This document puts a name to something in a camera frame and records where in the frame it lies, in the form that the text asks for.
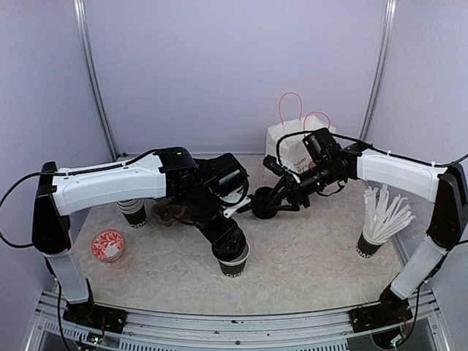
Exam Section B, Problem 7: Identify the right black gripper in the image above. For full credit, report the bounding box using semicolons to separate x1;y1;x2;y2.
268;158;344;210

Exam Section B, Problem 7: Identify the black paper coffee cup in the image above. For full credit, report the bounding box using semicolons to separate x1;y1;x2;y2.
218;243;251;278

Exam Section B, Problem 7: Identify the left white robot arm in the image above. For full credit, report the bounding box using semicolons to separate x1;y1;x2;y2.
31;147;249;325

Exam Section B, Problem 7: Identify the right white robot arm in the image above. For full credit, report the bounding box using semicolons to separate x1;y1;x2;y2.
263;128;467;325

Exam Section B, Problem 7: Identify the white paper takeout bag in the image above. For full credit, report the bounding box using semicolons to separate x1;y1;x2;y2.
265;91;336;173

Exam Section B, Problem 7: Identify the stack of black cup lids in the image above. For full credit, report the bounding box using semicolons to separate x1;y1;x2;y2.
252;186;282;219

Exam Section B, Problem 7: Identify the brown cardboard cup carrier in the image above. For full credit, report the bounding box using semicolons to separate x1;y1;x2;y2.
151;203;192;227

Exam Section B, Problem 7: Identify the black cup holding straws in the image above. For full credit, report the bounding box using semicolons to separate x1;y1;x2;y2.
355;232;382;259

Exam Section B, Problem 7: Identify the bundle of white wrapped straws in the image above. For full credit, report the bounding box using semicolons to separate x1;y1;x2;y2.
363;184;416;246

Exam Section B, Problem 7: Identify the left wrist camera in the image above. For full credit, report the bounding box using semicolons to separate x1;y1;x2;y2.
222;193;251;218

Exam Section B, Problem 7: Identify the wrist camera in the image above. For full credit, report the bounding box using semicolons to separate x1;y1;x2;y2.
263;155;299;181
222;193;251;218

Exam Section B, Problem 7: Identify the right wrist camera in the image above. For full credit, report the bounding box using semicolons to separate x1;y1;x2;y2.
263;155;299;181

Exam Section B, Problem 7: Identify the aluminium front frame rail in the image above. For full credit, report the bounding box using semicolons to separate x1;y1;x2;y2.
34;288;445;351

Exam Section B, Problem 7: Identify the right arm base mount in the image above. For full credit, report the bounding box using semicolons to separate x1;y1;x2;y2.
348;302;413;333

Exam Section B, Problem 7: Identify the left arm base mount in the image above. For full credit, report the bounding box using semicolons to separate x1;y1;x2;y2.
63;303;127;333

